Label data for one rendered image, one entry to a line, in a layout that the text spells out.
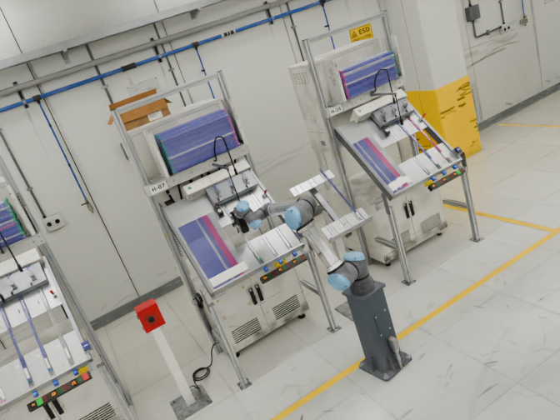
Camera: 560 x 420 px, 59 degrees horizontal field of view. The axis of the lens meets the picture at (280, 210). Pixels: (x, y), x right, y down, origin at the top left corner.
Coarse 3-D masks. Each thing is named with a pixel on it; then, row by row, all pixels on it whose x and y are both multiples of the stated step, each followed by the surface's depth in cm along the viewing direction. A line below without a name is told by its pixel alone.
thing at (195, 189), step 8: (232, 168) 346; (240, 168) 347; (248, 168) 349; (208, 176) 341; (216, 176) 342; (224, 176) 342; (232, 176) 345; (192, 184) 336; (200, 184) 337; (208, 184) 337; (184, 192) 337; (192, 192) 333; (200, 192) 338
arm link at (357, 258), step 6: (348, 252) 284; (354, 252) 282; (360, 252) 280; (348, 258) 276; (354, 258) 276; (360, 258) 276; (354, 264) 274; (360, 264) 276; (366, 264) 280; (360, 270) 276; (366, 270) 280; (360, 276) 279
